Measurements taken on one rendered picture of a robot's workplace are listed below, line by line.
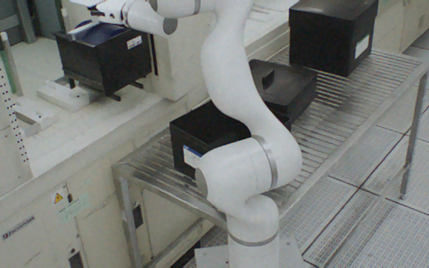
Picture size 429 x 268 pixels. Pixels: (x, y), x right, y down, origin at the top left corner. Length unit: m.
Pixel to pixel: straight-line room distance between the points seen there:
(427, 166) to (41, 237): 2.11
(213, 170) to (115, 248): 1.04
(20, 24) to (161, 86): 0.86
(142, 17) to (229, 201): 0.67
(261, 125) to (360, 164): 1.98
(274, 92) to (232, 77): 0.87
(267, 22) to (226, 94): 1.45
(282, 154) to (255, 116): 0.10
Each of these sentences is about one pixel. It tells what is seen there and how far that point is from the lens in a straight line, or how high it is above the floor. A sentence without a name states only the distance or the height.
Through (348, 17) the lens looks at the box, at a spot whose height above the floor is 1.01.
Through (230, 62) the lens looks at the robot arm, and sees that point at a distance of 1.10.
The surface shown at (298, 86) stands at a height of 0.86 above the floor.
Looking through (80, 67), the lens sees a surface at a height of 1.07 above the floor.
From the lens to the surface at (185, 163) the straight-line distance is 1.71.
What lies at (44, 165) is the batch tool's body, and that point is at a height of 0.87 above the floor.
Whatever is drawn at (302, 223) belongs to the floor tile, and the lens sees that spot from 2.67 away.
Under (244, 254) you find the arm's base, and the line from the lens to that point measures 1.26.
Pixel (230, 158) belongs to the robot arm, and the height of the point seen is 1.18.
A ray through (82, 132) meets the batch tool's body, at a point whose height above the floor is 0.87.
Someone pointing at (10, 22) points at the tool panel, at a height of 0.98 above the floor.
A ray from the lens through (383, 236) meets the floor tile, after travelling 2.67.
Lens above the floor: 1.82
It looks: 34 degrees down
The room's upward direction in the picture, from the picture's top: 4 degrees counter-clockwise
